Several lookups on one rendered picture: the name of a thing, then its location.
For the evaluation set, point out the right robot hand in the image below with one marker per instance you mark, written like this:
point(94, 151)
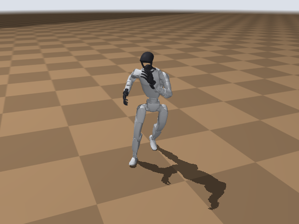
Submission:
point(125, 93)

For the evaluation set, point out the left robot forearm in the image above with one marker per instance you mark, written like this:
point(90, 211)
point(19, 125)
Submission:
point(162, 91)

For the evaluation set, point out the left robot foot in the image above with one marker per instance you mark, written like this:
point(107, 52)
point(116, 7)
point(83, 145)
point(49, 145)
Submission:
point(153, 143)

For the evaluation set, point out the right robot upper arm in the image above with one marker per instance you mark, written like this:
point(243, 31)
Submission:
point(134, 75)

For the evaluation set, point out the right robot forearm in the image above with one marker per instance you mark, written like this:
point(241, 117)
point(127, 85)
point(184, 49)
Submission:
point(129, 84)

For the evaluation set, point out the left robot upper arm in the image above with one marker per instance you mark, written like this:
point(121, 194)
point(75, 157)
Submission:
point(166, 82)

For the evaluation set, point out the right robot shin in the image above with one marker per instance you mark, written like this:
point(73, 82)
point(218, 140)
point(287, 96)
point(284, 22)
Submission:
point(135, 146)

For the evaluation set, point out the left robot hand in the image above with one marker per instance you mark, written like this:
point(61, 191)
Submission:
point(149, 77)

